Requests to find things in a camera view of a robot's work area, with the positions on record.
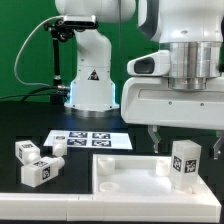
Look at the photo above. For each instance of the paper sheet with tags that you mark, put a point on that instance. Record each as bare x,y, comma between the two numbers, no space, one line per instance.
85,139

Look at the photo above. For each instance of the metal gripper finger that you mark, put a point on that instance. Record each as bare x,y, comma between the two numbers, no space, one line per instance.
220,141

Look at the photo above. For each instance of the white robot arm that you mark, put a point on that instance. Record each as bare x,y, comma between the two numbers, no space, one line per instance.
180,85

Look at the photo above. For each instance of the black camera on stand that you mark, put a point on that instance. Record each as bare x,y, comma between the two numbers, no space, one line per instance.
64,28

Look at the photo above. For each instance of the black camera stand pole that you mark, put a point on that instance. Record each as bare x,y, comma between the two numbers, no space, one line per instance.
56,99

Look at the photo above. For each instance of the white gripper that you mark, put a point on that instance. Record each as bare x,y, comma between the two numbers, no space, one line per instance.
149,101

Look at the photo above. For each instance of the white L-shaped obstacle fence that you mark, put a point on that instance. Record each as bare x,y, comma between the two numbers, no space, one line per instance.
105,207

